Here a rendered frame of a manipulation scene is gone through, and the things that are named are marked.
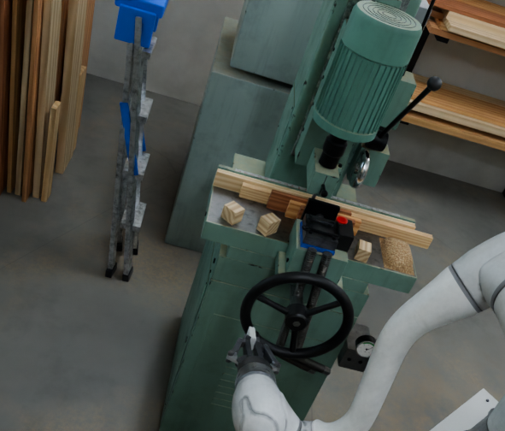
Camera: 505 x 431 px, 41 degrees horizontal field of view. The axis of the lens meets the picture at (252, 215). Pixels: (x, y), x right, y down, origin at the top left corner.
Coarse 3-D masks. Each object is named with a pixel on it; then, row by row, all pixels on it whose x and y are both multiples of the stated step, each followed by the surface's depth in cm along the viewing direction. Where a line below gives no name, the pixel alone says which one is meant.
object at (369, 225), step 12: (240, 192) 192; (252, 192) 191; (264, 192) 191; (360, 216) 195; (360, 228) 196; (372, 228) 196; (384, 228) 196; (396, 228) 196; (408, 228) 198; (408, 240) 198; (420, 240) 198
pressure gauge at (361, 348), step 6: (360, 336) 194; (366, 336) 193; (372, 336) 194; (360, 342) 192; (366, 342) 192; (372, 342) 192; (360, 348) 193; (366, 348) 193; (372, 348) 193; (360, 354) 195; (366, 354) 195
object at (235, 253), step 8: (232, 248) 183; (232, 256) 185; (240, 256) 185; (248, 256) 185; (256, 256) 184; (264, 256) 184; (256, 264) 186; (264, 264) 186; (272, 264) 186; (344, 280) 188; (352, 280) 188; (360, 280) 188; (344, 288) 189; (352, 288) 189; (360, 288) 189
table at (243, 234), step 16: (224, 192) 192; (208, 208) 184; (256, 208) 190; (208, 224) 179; (224, 224) 180; (240, 224) 182; (256, 224) 184; (288, 224) 189; (224, 240) 182; (240, 240) 182; (256, 240) 181; (272, 240) 181; (368, 240) 194; (272, 256) 184; (352, 256) 185; (352, 272) 186; (368, 272) 186; (384, 272) 185; (400, 272) 186; (304, 288) 178; (400, 288) 188
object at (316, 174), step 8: (312, 152) 193; (320, 152) 191; (312, 160) 190; (312, 168) 187; (320, 168) 184; (328, 168) 185; (336, 168) 186; (312, 176) 184; (320, 176) 182; (328, 176) 182; (336, 176) 183; (312, 184) 184; (320, 184) 184; (328, 184) 184; (336, 184) 184; (312, 192) 186; (328, 192) 185
